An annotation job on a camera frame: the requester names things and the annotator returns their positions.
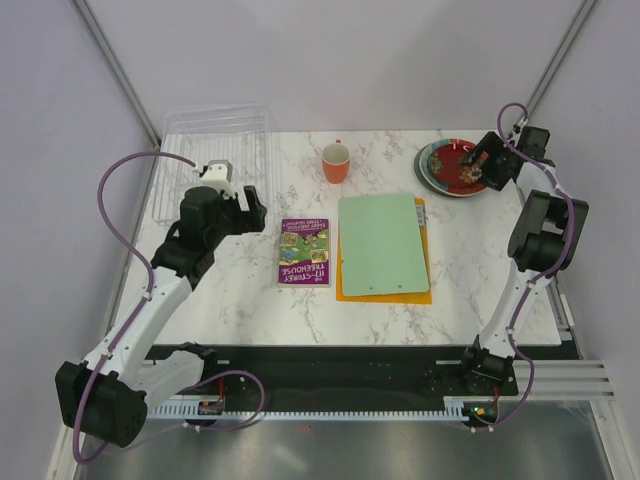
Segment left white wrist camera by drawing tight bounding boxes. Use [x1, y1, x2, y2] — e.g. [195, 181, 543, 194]
[200, 160, 236, 199]

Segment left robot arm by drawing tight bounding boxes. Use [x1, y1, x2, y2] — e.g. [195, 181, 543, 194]
[55, 186, 267, 447]

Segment red and teal floral plate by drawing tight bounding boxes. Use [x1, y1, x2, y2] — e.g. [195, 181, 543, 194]
[414, 139, 487, 198]

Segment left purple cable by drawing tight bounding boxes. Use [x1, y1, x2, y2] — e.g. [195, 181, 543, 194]
[72, 151, 201, 465]

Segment orange folder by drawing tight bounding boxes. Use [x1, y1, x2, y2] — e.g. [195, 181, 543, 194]
[336, 197, 433, 305]

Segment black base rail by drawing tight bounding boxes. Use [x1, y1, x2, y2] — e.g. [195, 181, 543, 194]
[142, 343, 521, 414]

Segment small dark red plate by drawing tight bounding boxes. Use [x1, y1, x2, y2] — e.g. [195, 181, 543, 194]
[427, 139, 486, 196]

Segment grey-green plate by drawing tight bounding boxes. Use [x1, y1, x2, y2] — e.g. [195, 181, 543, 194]
[413, 151, 450, 196]

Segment purple treehouse book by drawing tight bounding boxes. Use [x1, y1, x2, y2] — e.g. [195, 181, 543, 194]
[278, 218, 331, 288]

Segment clear wire dish rack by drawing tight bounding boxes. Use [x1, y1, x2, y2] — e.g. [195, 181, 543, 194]
[150, 102, 275, 225]

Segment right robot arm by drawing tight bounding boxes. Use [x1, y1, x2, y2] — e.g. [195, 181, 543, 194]
[457, 127, 589, 395]

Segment orange mug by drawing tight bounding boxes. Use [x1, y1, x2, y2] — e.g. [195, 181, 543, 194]
[322, 140, 351, 184]

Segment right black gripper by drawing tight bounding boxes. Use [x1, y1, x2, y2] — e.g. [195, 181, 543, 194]
[458, 132, 517, 192]

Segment mint green cutting board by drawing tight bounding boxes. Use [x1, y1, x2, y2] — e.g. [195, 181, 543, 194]
[338, 193, 430, 297]

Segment white cable duct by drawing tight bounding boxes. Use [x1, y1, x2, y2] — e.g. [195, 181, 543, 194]
[147, 396, 499, 422]

